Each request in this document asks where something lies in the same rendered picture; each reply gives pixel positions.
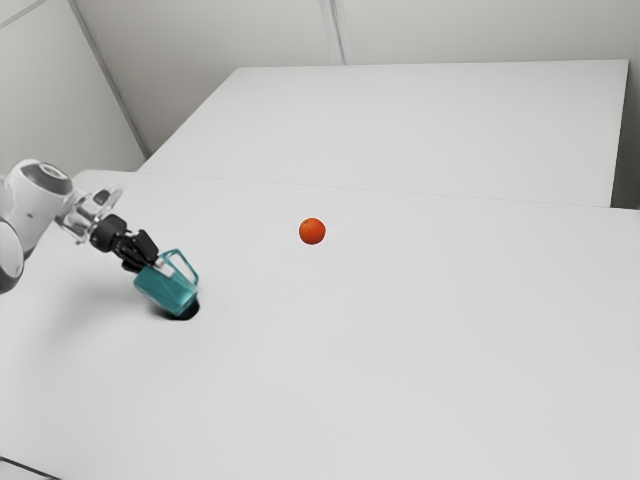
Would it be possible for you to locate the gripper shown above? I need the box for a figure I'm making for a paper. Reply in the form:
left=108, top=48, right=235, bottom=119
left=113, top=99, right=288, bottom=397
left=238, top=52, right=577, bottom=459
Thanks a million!
left=88, top=213, right=167, bottom=274

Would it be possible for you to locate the teal faceted mug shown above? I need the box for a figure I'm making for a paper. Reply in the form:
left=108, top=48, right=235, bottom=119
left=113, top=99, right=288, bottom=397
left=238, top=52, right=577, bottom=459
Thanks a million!
left=132, top=248, right=200, bottom=317

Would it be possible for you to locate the orange fruit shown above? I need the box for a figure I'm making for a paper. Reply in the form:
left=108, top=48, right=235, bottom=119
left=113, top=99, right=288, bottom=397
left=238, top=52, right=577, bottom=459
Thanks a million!
left=298, top=217, right=327, bottom=247

